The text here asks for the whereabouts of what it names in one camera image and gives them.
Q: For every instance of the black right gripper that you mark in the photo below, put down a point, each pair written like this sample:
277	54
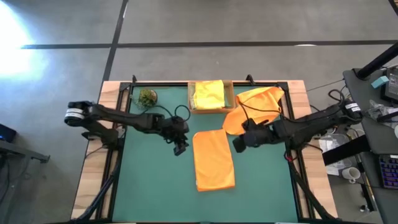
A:
258	133

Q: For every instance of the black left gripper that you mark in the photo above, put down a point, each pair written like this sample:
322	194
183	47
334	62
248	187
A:
175	129

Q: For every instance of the orange microfiber towel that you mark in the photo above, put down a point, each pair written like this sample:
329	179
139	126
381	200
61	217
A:
258	102

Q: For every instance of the yellow microfiber towel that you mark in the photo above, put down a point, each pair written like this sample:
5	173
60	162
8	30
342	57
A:
210	95

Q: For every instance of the orange towel with care label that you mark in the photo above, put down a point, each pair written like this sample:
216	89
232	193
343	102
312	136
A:
213	161

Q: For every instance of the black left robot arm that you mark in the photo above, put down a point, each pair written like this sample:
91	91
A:
118	118

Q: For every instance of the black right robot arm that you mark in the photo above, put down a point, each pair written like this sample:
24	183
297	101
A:
311	124

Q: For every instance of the small potted green plant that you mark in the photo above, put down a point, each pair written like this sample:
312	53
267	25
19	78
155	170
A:
146	98

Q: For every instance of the green table mat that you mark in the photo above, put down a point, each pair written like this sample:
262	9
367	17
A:
155	193

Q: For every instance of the white floor bag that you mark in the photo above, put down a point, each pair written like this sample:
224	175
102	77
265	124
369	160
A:
329	144

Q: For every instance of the black desk leg bar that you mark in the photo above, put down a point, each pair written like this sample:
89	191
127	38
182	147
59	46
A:
345	151

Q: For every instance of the white mug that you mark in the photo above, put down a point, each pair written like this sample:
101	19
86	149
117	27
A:
351	173

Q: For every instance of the grey side desk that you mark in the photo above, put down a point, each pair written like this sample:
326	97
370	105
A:
373	140

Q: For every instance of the clear plastic bag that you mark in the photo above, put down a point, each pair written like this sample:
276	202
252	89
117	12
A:
377	110

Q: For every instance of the small teal box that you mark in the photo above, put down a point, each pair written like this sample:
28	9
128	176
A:
380	82

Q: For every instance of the black keyboard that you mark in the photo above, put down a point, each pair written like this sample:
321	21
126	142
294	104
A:
388	171

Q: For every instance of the black slanted pole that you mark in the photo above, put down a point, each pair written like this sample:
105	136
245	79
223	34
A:
379	60

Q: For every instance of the black desk device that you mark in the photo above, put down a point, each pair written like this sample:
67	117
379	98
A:
392	87

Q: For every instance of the black metal cart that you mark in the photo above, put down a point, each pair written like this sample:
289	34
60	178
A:
18	152

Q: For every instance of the black table frame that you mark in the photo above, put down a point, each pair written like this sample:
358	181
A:
161	83

